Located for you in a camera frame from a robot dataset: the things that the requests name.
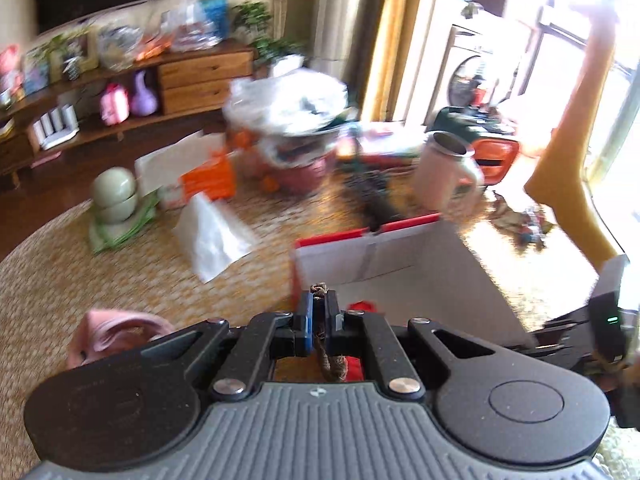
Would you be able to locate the pink toy backpack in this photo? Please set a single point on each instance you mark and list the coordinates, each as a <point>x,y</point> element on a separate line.
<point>114,105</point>

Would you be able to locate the red and white cardboard box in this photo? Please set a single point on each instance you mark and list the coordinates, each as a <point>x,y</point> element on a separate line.
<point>416,268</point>

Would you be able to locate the pink mug with handle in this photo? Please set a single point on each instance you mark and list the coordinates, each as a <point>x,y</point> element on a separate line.
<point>446,162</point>

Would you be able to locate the lace tablecloth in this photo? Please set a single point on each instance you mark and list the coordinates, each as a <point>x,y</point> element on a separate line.
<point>52,279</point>

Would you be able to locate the purple vase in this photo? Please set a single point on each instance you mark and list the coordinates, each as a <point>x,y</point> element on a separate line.
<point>143,102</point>

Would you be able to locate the pink fleece hat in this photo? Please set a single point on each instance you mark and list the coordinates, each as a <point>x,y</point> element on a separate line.
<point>102,333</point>

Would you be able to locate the green cloth mat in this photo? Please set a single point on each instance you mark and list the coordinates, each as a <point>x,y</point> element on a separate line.
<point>103,236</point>

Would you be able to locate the green stacked bowls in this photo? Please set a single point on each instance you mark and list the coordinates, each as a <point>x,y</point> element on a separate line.
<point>114,195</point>

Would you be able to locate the small toys pile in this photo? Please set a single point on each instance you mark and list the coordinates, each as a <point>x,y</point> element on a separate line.
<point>528,227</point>

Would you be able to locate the wooden TV cabinet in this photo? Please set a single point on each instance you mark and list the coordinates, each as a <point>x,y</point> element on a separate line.
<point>185,84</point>

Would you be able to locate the white router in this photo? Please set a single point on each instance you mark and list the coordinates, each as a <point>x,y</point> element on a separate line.
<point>56,127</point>

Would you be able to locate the fruit bowl with plastic bag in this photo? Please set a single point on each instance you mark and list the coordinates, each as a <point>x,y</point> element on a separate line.
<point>285,128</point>

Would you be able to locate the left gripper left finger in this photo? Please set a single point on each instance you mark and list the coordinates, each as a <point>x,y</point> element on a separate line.
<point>296,336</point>

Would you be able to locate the white paper tissue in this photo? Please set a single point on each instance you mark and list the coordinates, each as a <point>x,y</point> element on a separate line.
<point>212,237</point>

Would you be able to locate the orange white carton box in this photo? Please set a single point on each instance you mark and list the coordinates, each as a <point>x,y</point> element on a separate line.
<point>199,163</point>

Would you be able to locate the yellow chair leg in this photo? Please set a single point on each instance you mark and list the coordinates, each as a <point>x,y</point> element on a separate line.
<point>557,179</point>

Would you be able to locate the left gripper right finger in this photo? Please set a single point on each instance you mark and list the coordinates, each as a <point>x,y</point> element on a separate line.
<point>340,328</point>

